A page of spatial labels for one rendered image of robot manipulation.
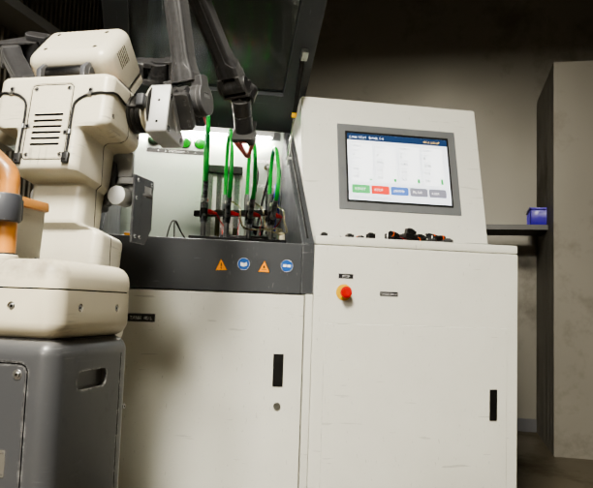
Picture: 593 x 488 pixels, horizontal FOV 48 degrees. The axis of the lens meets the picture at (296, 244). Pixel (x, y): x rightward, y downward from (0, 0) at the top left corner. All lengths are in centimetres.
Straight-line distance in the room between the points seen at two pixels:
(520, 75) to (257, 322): 324
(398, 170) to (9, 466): 182
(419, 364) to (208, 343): 68
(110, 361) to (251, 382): 94
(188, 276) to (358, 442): 75
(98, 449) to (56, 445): 13
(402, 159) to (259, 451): 119
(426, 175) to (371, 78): 240
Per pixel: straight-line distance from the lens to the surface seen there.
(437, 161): 262
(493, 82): 486
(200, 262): 209
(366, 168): 251
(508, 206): 466
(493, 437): 235
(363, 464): 222
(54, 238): 155
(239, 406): 212
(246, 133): 204
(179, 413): 211
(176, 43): 169
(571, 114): 406
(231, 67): 193
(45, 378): 109
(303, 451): 217
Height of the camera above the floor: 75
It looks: 5 degrees up
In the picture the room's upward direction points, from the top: 2 degrees clockwise
